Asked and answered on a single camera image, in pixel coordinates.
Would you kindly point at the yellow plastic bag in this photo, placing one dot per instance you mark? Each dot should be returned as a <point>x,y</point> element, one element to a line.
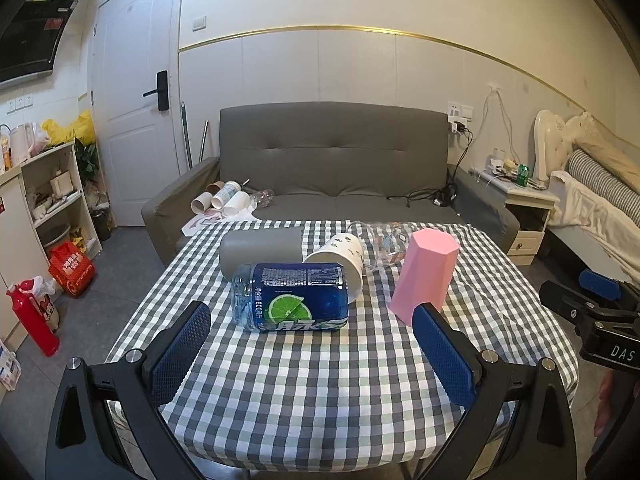
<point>70,127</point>

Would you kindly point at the white cardboard tube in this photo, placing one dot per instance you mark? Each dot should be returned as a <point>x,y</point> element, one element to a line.
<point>237,204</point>

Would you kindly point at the grey checkered tablecloth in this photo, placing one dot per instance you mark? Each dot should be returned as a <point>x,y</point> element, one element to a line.
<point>310,390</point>

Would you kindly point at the black bin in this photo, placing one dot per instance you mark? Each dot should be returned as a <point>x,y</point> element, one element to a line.
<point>102,225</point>

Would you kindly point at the black range hood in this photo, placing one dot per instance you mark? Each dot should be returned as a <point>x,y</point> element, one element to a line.
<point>30,40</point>

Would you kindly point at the brown cardboard tube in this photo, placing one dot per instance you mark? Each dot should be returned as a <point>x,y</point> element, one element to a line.
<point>202,204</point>

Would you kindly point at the white open shelf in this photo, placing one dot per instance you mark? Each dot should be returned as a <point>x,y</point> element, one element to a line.
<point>75,170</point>

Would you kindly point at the white wall socket panel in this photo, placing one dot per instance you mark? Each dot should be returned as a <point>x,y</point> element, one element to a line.
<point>460,110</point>

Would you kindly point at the white printed paper cup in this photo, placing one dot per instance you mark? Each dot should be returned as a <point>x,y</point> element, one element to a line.
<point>342,255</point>

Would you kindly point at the pink cup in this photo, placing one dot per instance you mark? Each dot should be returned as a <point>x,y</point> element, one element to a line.
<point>425,275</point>

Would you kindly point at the clear glass cup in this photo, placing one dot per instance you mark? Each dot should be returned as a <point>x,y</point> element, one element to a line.
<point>382,245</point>

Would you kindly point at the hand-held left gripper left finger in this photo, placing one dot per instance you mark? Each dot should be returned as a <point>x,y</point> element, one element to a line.
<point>180,355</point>

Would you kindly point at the green plant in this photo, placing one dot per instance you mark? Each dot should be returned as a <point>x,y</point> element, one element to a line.
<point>90,160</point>

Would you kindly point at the white light switch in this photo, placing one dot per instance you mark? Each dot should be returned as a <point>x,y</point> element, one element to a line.
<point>199,22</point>

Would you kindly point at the beige pillow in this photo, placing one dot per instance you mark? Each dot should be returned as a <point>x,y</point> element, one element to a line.
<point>615,155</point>

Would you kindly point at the red fire extinguisher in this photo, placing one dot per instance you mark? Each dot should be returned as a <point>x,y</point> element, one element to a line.
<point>31,320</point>

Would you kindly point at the clear plastic bottle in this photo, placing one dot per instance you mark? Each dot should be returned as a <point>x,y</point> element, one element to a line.
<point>262,199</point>

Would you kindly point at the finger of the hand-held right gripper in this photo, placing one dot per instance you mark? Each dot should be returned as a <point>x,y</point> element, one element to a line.
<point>562,300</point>
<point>600,284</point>

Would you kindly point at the grey sofa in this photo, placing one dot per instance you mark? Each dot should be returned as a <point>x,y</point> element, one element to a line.
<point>330,160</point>

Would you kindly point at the black charger plug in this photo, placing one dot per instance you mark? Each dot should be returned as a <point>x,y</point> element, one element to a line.
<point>459,126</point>

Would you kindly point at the blue label plastic bottle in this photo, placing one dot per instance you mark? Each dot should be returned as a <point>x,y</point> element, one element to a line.
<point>295,297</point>

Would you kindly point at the red paper bag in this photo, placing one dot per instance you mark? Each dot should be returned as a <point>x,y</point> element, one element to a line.
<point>72,270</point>

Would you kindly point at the white blanket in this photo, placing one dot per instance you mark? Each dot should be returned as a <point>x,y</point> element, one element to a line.
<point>595,210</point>

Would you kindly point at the grey cup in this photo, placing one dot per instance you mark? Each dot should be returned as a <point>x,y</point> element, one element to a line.
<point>260,252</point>

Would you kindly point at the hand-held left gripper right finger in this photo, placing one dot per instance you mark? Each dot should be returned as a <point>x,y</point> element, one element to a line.
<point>445,360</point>

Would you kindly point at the white wall sockets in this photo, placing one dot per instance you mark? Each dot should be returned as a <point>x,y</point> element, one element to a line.
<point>20,103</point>

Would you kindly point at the white nightstand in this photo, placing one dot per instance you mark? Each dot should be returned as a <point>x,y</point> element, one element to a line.
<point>530,200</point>

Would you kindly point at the green bottle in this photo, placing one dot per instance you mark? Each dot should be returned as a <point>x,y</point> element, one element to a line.
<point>523,175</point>

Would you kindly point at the white door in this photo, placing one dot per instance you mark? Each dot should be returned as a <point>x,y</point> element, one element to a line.
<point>132,155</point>

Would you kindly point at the cream bed headboard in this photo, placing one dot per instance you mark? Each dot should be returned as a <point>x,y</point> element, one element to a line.
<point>550,135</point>

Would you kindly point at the white printed paper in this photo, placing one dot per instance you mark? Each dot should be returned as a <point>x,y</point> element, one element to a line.
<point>205,222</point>

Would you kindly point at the pale pink kettle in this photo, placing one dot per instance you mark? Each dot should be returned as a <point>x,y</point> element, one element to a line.
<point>21,145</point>

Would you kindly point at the white cabinet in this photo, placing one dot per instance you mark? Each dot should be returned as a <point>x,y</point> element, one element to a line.
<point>15,230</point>

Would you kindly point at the person's right hand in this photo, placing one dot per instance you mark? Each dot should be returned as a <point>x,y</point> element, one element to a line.
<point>606,405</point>

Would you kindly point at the metal stick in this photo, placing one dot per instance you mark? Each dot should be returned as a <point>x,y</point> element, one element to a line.
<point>204,140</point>

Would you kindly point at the striped pillow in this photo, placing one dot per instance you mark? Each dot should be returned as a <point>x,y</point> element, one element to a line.
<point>605,177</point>

